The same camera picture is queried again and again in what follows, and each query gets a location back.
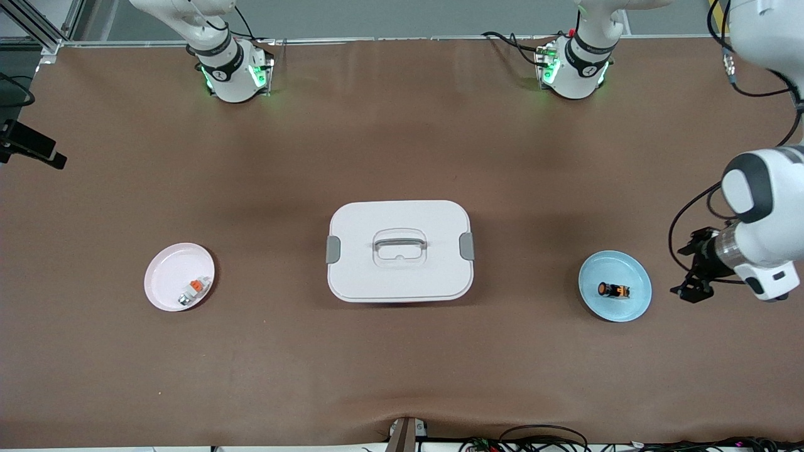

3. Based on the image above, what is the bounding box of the white lidded storage box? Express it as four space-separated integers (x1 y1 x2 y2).
325 200 476 304

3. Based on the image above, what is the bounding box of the light blue round plate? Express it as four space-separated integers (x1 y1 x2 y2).
578 250 653 323

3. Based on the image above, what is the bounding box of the pink round plate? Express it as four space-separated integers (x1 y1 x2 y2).
144 242 216 313

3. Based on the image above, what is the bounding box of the brown table mat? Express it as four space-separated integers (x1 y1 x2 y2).
0 36 804 449

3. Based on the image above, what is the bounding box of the aluminium frame post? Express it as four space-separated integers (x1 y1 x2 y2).
0 0 85 63

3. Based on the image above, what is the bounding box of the silver orange switch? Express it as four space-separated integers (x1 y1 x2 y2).
177 276 210 306

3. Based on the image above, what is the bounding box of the black looped cable bundle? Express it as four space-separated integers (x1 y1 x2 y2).
462 424 591 452

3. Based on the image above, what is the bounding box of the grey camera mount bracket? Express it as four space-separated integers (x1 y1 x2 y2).
385 416 429 452

